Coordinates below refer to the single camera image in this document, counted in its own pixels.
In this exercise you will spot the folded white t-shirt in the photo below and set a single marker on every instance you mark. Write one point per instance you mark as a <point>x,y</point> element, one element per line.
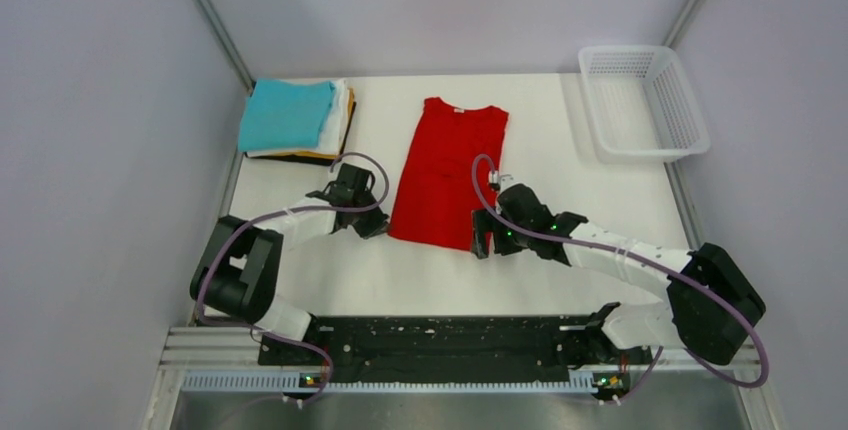
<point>333,134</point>

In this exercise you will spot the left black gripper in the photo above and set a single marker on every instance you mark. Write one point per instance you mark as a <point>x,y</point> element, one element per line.
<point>375,226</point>

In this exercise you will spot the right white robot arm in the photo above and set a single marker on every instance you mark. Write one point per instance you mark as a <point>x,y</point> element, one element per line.
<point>704,303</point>

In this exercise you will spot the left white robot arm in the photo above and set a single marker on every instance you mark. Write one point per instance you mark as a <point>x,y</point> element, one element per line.
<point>235,283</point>

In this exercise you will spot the folded teal t-shirt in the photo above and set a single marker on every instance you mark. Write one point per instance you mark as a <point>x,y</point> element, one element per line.
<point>283,115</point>

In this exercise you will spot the white plastic basket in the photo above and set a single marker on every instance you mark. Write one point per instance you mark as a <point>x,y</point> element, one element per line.
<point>640,106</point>

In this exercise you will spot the red t-shirt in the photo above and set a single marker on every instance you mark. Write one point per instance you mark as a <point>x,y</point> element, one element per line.
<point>435,196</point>

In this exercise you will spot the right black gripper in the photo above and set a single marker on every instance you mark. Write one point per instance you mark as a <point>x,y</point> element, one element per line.
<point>483,224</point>

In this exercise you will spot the white slotted cable duct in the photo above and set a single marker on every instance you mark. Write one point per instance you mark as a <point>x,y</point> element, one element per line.
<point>255,381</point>

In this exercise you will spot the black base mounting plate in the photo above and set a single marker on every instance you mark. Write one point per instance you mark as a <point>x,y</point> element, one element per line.
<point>461,350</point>

